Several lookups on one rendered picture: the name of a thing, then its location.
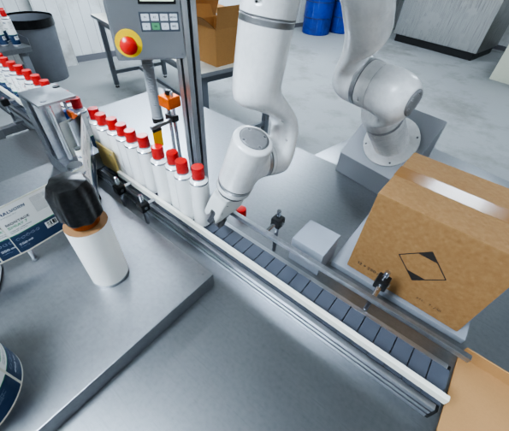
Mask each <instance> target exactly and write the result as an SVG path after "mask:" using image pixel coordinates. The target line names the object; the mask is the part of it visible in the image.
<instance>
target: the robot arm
mask: <svg viewBox="0 0 509 431"><path fill-rule="evenodd" d="M299 4H300V0H240V9H239V18H238V27H237V36H236V45H235V54H234V71H233V80H232V93H233V97H234V101H235V102H236V103H237V104H238V105H240V106H241V107H244V108H246V109H251V110H255V111H258V112H261V113H264V114H266V115H269V117H270V120H271V129H270V135H268V134H267V133H266V132H265V131H264V130H262V129H261V128H258V127H254V126H248V125H246V126H241V127H238V128H236V129H235V130H234V133H233V136H232V138H231V141H230V143H229V146H228V150H227V153H226V156H225V158H224V161H223V164H222V168H221V170H220V173H219V175H218V178H217V181H216V185H217V189H215V191H214V192H213V194H212V195H211V197H210V200H209V202H208V203H207V206H206V208H205V211H204V212H205V214H206V215H207V214H209V213H210V212H211V214H210V217H209V218H208V220H207V222H208V223H209V224H211V223H213V224H214V225H215V226H216V227H218V228H221V227H223V226H224V224H225V222H226V220H227V218H228V217H229V215H230V214H231V213H232V212H234V211H235V210H236V209H238V208H239V207H240V206H241V204H242V203H243V201H244V199H245V198H247V197H248V196H249V195H250V193H251V192H252V188H253V187H254V185H255V184H256V182H257V181H258V180H260V179H262V178H263V177H265V176H270V175H274V174H280V173H282V172H284V171H286V170H287V169H288V168H289V166H290V164H291V162H292V160H293V155H294V152H295V149H296V145H297V141H298V136H299V124H298V120H297V117H296V115H295V114H294V112H293V109H292V108H291V106H290V105H289V103H288V102H287V100H286V99H285V98H284V96H283V94H282V91H281V84H282V80H283V76H284V72H285V68H286V65H287V58H288V54H289V50H290V46H291V42H292V38H293V31H294V27H295V23H296V19H297V15H298V11H299ZM340 4H341V10H342V16H343V22H344V30H345V39H344V46H343V51H342V54H341V56H340V60H339V61H338V63H337V65H336V67H335V70H334V73H333V77H332V84H333V88H334V91H335V92H336V94H337V95H338V96H339V97H340V98H342V99H343V100H345V101H347V102H348V103H351V104H353V105H355V106H357V107H359V108H361V121H362V123H363V125H364V129H365V131H366V134H365V137H364V153H365V155H366V156H367V157H368V158H369V159H370V160H371V161H372V162H373V163H375V164H377V165H380V166H384V167H391V166H396V165H399V164H401V163H403V162H406V161H407V160H408V159H409V158H410V157H411V155H412V154H413V153H414V152H416V151H417V149H418V147H419V145H420V141H421V134H420V130H419V128H418V126H417V124H416V123H415V122H414V121H412V120H410V119H409V118H406V117H407V116H408V115H409V114H410V113H411V112H412V111H413V110H414V109H415V108H416V107H417V105H418V104H419V102H420V100H421V99H422V96H423V84H422V82H421V80H420V79H419V78H418V77H417V76H416V75H415V74H414V73H413V72H411V71H409V70H407V69H405V68H402V67H399V66H396V65H394V64H392V63H389V62H385V61H383V60H380V59H377V58H375V57H373V56H372V55H373V54H375V53H376V52H377V51H379V49H381V47H383V45H385V43H387V41H388V39H389V37H390V35H391V33H392V31H393V28H394V18H395V9H396V0H340Z"/></svg>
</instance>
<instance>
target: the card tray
mask: <svg viewBox="0 0 509 431"><path fill-rule="evenodd" d="M464 351H466V352H468V353H469V354H471V355H472V359H471V361H469V362H468V363H467V362H465V361H464V360H462V359H460V358H459V357H457V360H456V363H455V366H454V370H453V375H452V378H451V381H450V384H449V387H448V390H447V395H449V396H450V400H449V402H448V403H446V404H444V405H443V407H442V411H441V416H440V419H439V422H438V425H437V429H436V431H509V372H507V371H506V370H504V369H503V368H501V367H499V366H498V365H496V364H495V363H492V362H491V361H489V360H488V359H487V358H485V357H483V356H481V355H479V354H478V353H476V352H474V351H473V350H471V349H470V348H468V347H467V348H465V349H464Z"/></svg>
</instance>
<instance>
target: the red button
mask: <svg viewBox="0 0 509 431"><path fill-rule="evenodd" d="M120 48H121V50H122V52H124V53H125V54H126V55H129V56H132V55H134V54H135V53H136V52H137V50H138V46H137V43H136V41H135V40H134V39H133V38H131V37H128V36H125V37H123V38H121V41H120Z"/></svg>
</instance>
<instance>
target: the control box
mask: <svg viewBox="0 0 509 431"><path fill-rule="evenodd" d="M175 1H176V4H138V0H103V3H104V9H105V13H106V16H107V20H108V23H109V29H110V33H111V37H112V40H113V44H114V47H115V53H116V57H117V59H118V61H137V60H160V59H184V58H185V57H186V51H185V42H184V33H183V25H182V17H181V0H175ZM139 12H178V13H179V21H180V29H181V31H180V32H142V31H141V25H140V21H139ZM125 36H128V37H131V38H133V39H134V40H135V41H136V43H137V46H138V50H137V52H136V53H135V54H134V55H132V56H129V55H126V54H125V53H124V52H122V50H121V48H120V41H121V38H123V37H125Z"/></svg>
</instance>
